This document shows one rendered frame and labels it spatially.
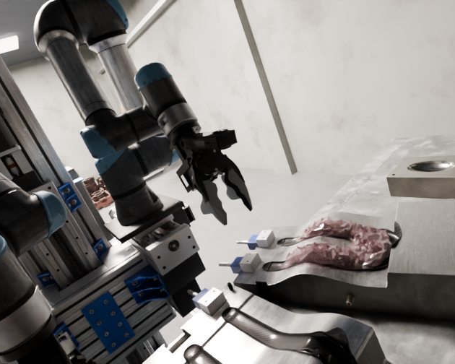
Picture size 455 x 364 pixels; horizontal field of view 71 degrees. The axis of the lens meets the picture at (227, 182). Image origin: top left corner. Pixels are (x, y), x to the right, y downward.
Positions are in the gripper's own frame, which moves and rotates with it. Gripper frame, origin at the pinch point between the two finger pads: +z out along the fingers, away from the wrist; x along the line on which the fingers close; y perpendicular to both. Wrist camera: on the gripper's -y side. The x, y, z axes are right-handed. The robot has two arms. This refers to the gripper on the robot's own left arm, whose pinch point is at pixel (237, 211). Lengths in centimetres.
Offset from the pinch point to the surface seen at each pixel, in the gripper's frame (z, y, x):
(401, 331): 35.1, -6.3, -13.9
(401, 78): -29, 42, -222
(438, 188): 22, -6, -62
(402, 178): 16, 2, -62
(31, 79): -508, 613, -152
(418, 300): 31.4, -10.7, -17.7
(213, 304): 14.5, 18.2, 5.4
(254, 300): 18.2, 13.0, -1.1
